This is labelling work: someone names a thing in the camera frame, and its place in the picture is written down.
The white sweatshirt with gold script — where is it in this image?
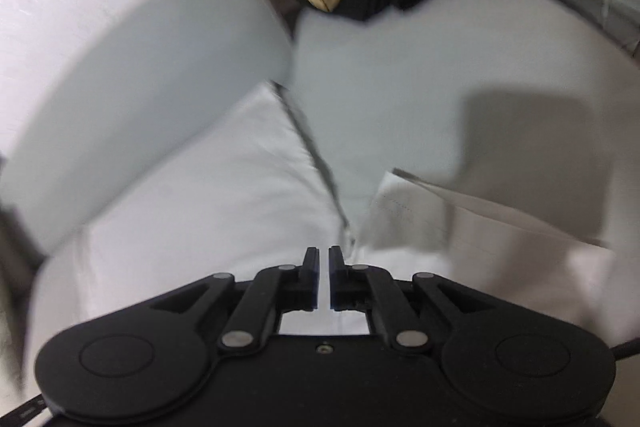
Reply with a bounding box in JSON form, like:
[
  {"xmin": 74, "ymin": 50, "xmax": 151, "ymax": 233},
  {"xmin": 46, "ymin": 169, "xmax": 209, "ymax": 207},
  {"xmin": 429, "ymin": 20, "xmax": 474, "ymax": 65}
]
[{"xmin": 25, "ymin": 83, "xmax": 639, "ymax": 366}]

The grey sofa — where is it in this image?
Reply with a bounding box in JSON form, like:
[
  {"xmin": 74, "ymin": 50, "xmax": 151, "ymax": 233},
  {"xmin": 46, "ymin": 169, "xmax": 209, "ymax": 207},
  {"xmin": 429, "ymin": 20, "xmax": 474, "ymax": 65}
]
[{"xmin": 1, "ymin": 0, "xmax": 639, "ymax": 253}]

